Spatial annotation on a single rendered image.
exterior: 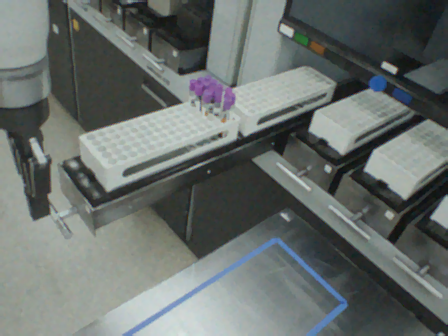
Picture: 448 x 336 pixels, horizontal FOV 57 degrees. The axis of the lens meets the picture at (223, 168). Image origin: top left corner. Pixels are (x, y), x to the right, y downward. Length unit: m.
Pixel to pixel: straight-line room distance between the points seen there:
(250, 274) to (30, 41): 0.42
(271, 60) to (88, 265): 1.01
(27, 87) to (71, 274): 1.13
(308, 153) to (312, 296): 0.37
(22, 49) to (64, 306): 1.14
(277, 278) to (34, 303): 1.08
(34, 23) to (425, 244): 0.71
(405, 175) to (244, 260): 0.36
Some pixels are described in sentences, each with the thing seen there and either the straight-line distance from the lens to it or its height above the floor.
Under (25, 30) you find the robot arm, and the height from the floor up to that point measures 1.11.
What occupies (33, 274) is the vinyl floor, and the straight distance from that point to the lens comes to 1.64.
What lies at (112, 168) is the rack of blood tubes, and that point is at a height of 0.86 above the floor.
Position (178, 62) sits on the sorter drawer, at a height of 0.77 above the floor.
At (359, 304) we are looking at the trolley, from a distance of 0.66.
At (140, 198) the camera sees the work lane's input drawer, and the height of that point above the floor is 0.79.
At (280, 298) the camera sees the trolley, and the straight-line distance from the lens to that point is 0.62.
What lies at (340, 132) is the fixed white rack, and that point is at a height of 0.86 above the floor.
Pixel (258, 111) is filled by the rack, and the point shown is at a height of 0.87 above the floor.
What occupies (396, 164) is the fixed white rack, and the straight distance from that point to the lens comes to 0.86.
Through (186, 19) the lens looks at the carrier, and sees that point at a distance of 1.26.
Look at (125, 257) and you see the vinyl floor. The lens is 1.64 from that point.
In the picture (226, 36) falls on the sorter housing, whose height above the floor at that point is 0.87.
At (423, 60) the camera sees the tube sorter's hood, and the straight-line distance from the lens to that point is 0.82.
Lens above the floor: 1.32
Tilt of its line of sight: 41 degrees down
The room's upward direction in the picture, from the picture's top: 11 degrees clockwise
